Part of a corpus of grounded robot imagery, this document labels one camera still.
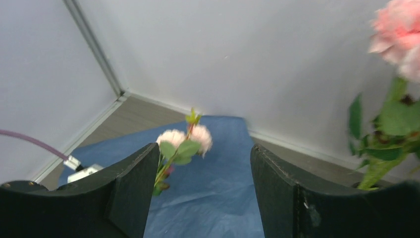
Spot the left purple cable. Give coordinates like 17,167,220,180
0,129,81,171

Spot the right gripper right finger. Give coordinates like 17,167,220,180
250,144,420,238

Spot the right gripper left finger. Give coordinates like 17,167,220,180
0,143,159,238

